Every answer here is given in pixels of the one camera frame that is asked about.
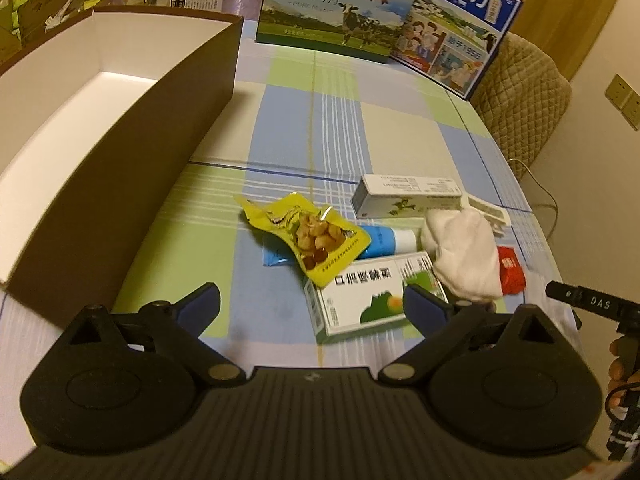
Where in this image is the person's right hand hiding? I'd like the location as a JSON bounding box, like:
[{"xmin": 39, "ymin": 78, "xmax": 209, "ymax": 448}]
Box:
[{"xmin": 608, "ymin": 337, "xmax": 640, "ymax": 408}]

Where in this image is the red candy packet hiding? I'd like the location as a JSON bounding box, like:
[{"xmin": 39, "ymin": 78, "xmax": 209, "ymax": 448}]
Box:
[{"xmin": 497, "ymin": 246, "xmax": 526, "ymax": 296}]

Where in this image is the green white medicine box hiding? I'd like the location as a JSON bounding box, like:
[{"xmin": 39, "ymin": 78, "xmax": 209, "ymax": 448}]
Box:
[{"xmin": 304, "ymin": 252, "xmax": 447, "ymax": 344}]

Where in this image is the blue cartoon milk carton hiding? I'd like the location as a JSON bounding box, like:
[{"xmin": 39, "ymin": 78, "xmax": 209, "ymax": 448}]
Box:
[{"xmin": 390, "ymin": 0, "xmax": 522, "ymax": 100}]

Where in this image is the white sock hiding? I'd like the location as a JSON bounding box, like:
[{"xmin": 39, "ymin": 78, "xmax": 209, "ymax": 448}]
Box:
[{"xmin": 420, "ymin": 209, "xmax": 503, "ymax": 304}]

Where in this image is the brown cardboard carton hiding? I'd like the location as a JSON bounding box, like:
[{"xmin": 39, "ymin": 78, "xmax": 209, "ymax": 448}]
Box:
[{"xmin": 1, "ymin": 0, "xmax": 112, "ymax": 62}]

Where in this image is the green cow milk carton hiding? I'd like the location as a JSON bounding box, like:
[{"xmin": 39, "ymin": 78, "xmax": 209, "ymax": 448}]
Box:
[{"xmin": 256, "ymin": 0, "xmax": 413, "ymax": 63}]

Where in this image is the quilted beige chair back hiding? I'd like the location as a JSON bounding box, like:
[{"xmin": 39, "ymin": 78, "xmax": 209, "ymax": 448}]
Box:
[{"xmin": 470, "ymin": 32, "xmax": 572, "ymax": 179}]

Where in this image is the yellow snack packet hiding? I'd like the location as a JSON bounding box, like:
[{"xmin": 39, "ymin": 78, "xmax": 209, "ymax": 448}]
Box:
[{"xmin": 234, "ymin": 193, "xmax": 371, "ymax": 288}]

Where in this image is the wall power socket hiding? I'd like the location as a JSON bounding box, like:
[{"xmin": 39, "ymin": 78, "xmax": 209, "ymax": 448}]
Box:
[{"xmin": 604, "ymin": 74, "xmax": 640, "ymax": 131}]

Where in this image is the brown cardboard box white inside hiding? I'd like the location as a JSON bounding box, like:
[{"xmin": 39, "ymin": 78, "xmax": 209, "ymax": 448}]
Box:
[{"xmin": 1, "ymin": 6, "xmax": 243, "ymax": 327}]

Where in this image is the thin wall cable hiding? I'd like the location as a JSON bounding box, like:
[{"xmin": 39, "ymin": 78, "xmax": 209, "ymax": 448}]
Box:
[{"xmin": 506, "ymin": 156, "xmax": 560, "ymax": 240}]

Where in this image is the long white ointment box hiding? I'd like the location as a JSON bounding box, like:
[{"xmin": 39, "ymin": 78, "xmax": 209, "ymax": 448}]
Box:
[{"xmin": 352, "ymin": 174, "xmax": 463, "ymax": 219}]

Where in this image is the blue white cream tube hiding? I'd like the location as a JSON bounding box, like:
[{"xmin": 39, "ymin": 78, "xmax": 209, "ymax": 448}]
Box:
[{"xmin": 262, "ymin": 226, "xmax": 420, "ymax": 266}]

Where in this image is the white plastic clip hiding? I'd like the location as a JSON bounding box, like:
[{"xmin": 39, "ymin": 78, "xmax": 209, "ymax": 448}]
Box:
[{"xmin": 461, "ymin": 192, "xmax": 512, "ymax": 236}]

